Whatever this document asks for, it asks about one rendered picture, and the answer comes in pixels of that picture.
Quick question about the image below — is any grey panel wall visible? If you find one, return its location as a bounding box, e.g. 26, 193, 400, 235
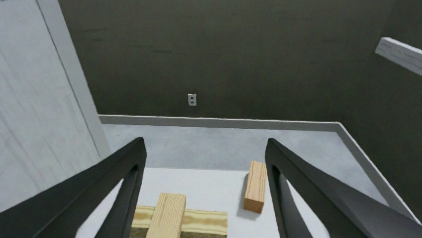
0, 0, 112, 212

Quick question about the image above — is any long pale wooden board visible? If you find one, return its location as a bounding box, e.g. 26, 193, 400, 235
146, 192, 186, 238

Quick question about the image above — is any light wooden beam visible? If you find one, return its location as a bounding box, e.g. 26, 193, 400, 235
129, 205, 227, 238

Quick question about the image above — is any wooden block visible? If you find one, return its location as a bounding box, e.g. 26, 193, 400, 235
243, 161, 267, 214

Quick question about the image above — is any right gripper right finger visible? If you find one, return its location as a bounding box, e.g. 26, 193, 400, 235
264, 138, 422, 238

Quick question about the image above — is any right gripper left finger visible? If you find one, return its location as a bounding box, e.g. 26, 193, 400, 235
0, 137, 147, 238

